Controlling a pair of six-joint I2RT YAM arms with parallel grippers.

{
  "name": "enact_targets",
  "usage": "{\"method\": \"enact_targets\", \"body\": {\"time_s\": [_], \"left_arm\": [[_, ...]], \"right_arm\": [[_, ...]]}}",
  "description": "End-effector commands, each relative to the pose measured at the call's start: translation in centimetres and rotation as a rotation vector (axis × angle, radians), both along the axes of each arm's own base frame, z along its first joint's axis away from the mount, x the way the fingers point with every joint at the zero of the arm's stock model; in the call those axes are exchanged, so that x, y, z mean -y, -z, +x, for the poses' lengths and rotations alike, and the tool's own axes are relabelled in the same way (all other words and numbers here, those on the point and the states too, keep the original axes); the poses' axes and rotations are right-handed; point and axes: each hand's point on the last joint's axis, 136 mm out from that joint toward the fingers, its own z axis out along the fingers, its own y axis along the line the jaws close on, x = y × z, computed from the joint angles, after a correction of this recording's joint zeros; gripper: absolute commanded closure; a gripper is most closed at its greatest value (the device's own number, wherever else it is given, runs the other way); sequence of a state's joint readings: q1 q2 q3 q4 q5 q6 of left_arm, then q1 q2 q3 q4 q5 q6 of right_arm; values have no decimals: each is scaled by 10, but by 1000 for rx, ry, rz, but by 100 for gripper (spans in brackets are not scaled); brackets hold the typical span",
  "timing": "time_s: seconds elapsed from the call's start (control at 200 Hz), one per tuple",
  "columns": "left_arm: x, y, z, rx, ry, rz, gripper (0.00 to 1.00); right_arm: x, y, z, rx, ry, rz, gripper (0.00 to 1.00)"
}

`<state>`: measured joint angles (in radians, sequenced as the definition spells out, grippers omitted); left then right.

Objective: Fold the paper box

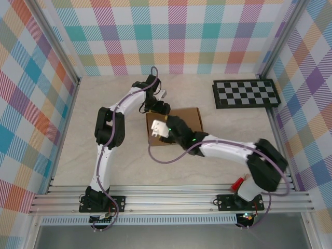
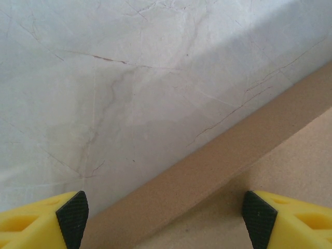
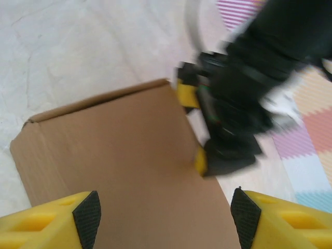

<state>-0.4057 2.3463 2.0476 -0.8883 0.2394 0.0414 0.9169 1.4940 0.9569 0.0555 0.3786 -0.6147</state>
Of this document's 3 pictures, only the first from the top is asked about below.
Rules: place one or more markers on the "aluminium frame post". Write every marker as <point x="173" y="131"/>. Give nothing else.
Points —
<point x="281" y="39"/>
<point x="57" y="41"/>

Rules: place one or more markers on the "brown cardboard paper box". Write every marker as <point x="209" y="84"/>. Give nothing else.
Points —
<point x="192" y="119"/>

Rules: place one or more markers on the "small electronics board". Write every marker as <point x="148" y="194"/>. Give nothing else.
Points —
<point x="103" y="217"/>
<point x="247" y="218"/>

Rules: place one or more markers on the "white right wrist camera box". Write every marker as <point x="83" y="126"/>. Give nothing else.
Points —
<point x="160" y="128"/>

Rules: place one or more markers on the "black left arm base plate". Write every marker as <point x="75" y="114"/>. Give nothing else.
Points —
<point x="119" y="203"/>

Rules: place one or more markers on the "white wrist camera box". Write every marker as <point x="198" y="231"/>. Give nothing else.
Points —
<point x="163" y="93"/>
<point x="160" y="128"/>

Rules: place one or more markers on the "aluminium side rail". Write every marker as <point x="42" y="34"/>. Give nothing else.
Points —
<point x="275" y="129"/>
<point x="68" y="116"/>

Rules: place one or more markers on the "red block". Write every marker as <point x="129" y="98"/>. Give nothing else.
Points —
<point x="237" y="183"/>

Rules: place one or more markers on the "black grey checkerboard panel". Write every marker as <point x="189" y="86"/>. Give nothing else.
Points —
<point x="247" y="94"/>

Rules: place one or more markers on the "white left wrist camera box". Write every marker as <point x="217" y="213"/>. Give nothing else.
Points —
<point x="163" y="93"/>

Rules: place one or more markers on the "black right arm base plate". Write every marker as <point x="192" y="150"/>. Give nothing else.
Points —
<point x="224" y="202"/>

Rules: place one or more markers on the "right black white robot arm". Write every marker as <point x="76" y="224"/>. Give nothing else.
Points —
<point x="267" y="166"/>

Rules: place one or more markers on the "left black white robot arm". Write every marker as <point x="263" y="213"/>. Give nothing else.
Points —
<point x="109" y="129"/>

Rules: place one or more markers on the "aluminium front rail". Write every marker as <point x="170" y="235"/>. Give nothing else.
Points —
<point x="168" y="199"/>

